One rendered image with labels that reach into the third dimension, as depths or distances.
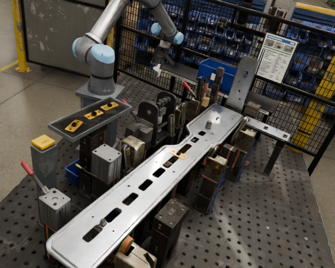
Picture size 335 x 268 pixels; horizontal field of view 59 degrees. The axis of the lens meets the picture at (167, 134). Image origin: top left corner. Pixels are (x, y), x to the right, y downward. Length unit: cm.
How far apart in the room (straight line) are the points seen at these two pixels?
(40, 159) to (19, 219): 43
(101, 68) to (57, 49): 262
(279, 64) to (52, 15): 280
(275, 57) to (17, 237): 181
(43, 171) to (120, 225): 36
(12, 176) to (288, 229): 212
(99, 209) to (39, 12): 330
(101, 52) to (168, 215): 87
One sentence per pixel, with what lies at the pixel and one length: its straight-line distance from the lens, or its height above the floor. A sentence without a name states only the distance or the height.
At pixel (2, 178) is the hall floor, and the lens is 279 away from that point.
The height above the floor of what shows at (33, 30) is 59.
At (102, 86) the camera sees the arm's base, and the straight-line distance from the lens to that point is 160.
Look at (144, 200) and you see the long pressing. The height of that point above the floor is 100.
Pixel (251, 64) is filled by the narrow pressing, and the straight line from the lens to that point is 192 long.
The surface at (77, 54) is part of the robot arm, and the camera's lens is 169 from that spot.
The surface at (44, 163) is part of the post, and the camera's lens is 119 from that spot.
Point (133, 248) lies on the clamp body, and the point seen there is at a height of 105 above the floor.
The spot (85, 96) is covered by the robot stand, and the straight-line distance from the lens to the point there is 162.
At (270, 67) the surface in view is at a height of 124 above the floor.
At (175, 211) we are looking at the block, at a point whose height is 103.
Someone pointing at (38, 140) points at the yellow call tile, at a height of 116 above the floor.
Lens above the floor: 186
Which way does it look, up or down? 33 degrees down
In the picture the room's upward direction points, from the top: 12 degrees clockwise
